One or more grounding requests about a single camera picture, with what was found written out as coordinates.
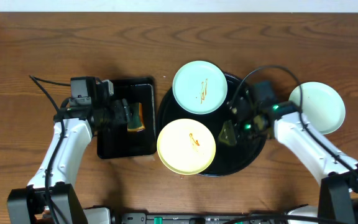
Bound orange green sponge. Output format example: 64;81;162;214
127;103;145;132

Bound rectangular black tray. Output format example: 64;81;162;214
97;77;157;159

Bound yellow plate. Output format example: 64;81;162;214
157;119;216;175

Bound light green plate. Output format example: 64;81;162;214
289;82;346;134
172;60;228;114

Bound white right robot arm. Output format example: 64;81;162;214
219;100;358;223

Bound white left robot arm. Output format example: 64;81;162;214
7;77;157;223

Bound round black tray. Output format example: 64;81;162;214
157;90;267;177

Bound light green plate top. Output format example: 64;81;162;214
172;60;228;114

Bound black base unit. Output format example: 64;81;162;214
82;205;319;224

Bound left black cable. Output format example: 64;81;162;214
29;74;73;224

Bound black cable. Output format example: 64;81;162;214
29;74;73;224
228;64;358;203

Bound right black cable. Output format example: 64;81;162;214
228;64;358;203

